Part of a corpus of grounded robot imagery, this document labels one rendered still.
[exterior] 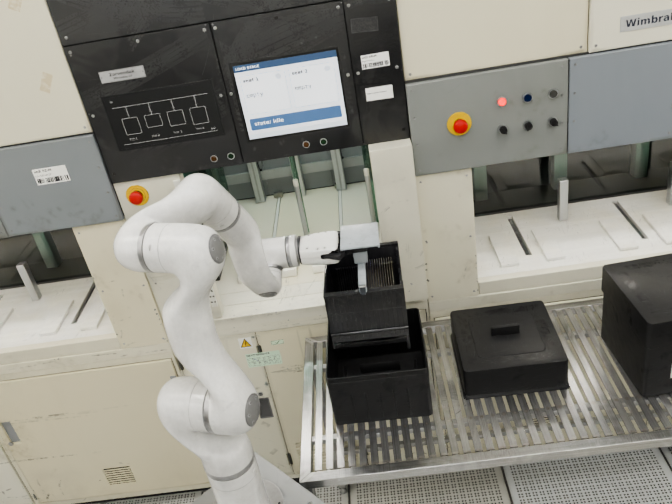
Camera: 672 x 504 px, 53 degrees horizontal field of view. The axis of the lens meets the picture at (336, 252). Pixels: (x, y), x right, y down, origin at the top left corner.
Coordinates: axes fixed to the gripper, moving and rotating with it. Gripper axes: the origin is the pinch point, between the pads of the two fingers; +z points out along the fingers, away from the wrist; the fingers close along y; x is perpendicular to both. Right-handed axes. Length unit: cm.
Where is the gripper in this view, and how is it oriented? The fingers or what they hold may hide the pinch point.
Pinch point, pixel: (358, 242)
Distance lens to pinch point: 173.0
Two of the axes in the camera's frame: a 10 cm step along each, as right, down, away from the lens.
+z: 9.9, -1.3, -0.9
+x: -1.6, -8.5, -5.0
